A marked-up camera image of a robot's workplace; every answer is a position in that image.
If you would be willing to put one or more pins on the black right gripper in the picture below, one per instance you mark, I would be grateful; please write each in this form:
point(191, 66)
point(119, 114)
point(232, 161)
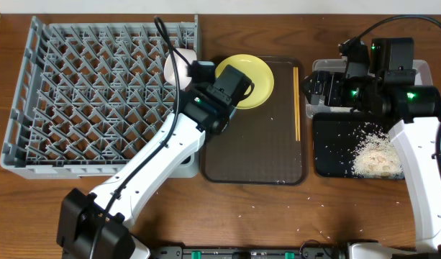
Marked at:
point(334, 80)

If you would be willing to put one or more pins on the black waste tray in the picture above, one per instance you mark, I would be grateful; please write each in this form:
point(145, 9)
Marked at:
point(334, 141)

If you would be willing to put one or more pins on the clear plastic bin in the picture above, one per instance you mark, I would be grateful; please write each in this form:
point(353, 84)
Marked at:
point(423, 77)

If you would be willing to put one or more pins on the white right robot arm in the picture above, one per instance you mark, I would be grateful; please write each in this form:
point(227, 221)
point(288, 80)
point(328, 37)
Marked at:
point(374, 115)

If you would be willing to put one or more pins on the wooden chopstick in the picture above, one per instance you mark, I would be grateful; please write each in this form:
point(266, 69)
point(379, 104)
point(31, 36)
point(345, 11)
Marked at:
point(295, 104)
point(298, 104)

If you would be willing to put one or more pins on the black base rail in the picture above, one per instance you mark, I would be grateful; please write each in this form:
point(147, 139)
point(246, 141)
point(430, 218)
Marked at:
point(311, 249)

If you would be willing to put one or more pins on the dark brown serving tray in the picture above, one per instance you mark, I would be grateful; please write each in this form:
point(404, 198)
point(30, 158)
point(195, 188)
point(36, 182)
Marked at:
point(266, 144)

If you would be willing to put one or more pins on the yellow round plate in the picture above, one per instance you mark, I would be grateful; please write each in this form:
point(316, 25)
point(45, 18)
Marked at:
point(258, 71)

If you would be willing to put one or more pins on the pile of rice waste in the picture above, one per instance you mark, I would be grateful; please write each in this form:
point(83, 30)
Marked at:
point(374, 156)

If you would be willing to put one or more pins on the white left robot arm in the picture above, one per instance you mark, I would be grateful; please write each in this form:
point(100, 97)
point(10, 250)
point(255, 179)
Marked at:
point(98, 224)

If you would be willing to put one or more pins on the grey plastic dish rack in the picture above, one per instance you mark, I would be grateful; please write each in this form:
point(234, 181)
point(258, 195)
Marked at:
point(88, 97)

